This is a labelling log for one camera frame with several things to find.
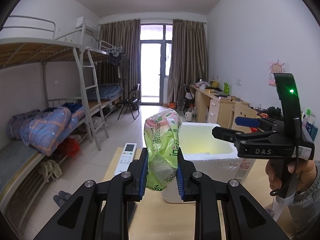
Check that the anime wall poster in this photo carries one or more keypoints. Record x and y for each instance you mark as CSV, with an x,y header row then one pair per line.
x,y
275,67

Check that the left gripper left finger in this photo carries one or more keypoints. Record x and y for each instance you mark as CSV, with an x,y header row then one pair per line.
x,y
100,209

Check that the black folding chair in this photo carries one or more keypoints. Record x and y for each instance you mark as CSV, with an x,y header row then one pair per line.
x,y
130,102

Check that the toiletry bottles cluster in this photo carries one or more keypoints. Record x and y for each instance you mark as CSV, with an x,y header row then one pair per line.
x,y
308,121

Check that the blue plaid quilt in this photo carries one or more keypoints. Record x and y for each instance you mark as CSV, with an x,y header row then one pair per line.
x,y
45,130

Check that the white air conditioner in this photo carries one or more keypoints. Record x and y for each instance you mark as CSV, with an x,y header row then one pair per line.
x,y
89,25

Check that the black smartphone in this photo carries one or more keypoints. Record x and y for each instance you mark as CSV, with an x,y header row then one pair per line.
x,y
131,208

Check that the wooden desk with drawers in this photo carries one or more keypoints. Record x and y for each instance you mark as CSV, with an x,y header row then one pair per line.
x,y
210,108

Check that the white lotion pump bottle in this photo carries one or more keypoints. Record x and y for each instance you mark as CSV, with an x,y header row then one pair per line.
x,y
245,164

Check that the green tissue packet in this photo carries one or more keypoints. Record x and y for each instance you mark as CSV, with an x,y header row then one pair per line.
x,y
162,142

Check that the right brown curtain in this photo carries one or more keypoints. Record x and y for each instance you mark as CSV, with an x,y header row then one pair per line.
x,y
189,59

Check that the left brown curtain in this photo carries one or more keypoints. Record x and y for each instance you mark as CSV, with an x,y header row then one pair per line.
x,y
121,67

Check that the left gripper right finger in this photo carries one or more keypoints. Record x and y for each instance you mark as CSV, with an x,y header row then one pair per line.
x,y
223,210

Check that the wooden smiley chair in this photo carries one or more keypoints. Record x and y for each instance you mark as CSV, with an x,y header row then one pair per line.
x,y
241,110

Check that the brown curtain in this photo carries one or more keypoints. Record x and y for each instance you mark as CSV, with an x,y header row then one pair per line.
x,y
121,67
189,59

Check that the white thermos jug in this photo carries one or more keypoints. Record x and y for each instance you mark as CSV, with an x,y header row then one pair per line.
x,y
189,115

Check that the white remote control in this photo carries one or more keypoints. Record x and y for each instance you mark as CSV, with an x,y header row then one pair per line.
x,y
126,158

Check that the metal bunk bed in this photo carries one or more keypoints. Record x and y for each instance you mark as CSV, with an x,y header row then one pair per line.
x,y
41,69

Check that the glass balcony door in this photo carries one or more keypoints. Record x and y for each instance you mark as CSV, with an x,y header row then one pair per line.
x,y
155,62

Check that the white styrofoam box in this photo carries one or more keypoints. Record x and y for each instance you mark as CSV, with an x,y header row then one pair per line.
x,y
213,157

